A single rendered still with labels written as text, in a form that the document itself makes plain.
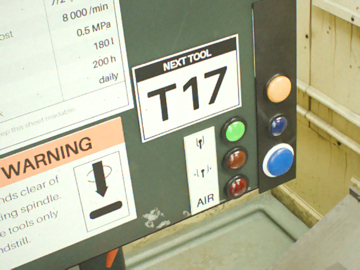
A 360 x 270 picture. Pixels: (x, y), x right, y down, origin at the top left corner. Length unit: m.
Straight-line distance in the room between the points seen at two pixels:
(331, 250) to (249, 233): 0.43
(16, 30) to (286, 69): 0.25
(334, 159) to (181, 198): 1.31
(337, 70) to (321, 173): 0.36
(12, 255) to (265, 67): 0.27
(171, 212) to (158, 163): 0.06
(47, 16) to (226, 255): 1.66
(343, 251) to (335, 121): 0.34
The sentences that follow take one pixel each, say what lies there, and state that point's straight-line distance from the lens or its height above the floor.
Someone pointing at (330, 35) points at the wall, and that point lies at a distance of 1.73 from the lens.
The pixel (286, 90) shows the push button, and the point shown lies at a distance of 0.61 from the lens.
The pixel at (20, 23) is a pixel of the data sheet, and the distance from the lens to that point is 0.48.
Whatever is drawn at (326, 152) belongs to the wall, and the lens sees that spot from 1.92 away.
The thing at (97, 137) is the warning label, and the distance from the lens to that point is 0.54.
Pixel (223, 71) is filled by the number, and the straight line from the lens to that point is 0.57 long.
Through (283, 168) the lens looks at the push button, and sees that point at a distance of 0.66.
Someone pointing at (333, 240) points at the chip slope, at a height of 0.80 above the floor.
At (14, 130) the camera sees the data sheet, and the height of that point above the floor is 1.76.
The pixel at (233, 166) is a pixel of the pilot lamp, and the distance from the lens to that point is 0.62.
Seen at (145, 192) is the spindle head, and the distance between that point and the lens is 0.59.
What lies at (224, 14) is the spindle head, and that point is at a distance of 0.55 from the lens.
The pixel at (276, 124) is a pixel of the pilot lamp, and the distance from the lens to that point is 0.63.
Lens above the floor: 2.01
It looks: 33 degrees down
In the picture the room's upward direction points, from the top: 6 degrees counter-clockwise
